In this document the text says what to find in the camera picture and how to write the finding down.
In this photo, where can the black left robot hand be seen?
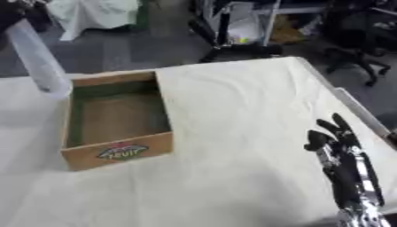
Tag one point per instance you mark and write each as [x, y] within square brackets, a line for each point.
[11, 11]

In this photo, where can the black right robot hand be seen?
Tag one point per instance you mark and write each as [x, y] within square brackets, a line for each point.
[345, 177]

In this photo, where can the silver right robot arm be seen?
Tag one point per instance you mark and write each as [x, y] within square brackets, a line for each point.
[362, 218]

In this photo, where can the tan cardboard box green inside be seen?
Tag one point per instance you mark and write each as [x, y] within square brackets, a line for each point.
[118, 118]

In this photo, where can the white draped cloth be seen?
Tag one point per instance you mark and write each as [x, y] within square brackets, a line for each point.
[90, 14]

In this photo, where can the black office chair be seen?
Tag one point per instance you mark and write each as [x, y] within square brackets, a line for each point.
[362, 38]

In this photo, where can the black stand base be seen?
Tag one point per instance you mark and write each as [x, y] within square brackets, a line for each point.
[232, 50]

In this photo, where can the white plastic bag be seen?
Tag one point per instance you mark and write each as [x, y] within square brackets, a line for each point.
[244, 31]

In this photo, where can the white metal rack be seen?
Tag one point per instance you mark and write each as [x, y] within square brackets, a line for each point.
[269, 14]

